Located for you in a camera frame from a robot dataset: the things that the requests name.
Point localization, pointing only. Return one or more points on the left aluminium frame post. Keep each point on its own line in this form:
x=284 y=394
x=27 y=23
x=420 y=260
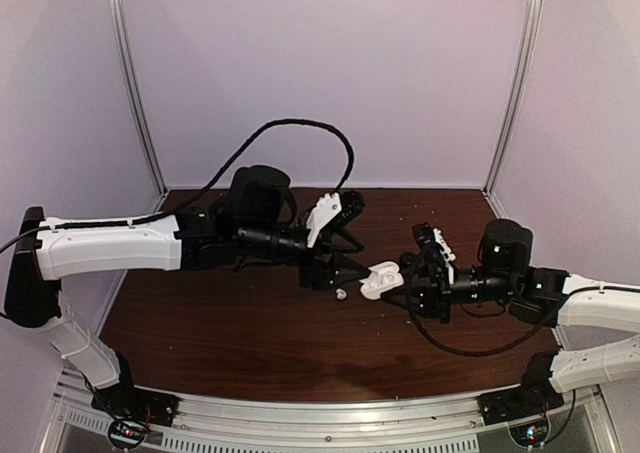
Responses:
x=134 y=96

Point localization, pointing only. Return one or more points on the aluminium frame post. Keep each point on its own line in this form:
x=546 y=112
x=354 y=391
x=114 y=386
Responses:
x=528 y=37
x=134 y=96

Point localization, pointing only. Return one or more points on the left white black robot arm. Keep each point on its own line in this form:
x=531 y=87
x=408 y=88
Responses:
x=243 y=224

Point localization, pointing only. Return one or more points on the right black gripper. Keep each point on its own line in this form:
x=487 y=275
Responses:
x=434 y=293

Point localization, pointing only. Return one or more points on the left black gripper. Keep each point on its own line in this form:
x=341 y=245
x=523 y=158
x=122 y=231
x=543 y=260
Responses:
x=320 y=272

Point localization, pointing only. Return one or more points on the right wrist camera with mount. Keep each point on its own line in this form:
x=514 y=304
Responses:
x=439 y=253

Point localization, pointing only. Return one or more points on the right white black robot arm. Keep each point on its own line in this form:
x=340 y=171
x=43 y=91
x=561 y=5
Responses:
x=545 y=298

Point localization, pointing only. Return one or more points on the black earbud charging case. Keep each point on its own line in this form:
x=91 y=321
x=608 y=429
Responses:
x=406 y=260

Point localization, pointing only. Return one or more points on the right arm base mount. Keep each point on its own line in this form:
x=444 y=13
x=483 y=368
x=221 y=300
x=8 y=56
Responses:
x=525 y=410

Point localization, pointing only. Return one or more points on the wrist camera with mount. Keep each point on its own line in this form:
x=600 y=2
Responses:
x=332 y=213
x=439 y=253

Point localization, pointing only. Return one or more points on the white earbud charging case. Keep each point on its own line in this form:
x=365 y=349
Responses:
x=380 y=280

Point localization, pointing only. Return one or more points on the right aluminium frame post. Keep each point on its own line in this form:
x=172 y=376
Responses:
x=528 y=37

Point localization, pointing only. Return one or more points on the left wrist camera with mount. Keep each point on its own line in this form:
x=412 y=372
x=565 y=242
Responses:
x=332 y=213

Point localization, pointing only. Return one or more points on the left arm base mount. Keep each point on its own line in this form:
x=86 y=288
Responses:
x=134 y=414

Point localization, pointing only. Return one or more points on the front aluminium rail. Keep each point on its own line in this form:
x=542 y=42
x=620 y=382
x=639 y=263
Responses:
x=450 y=423

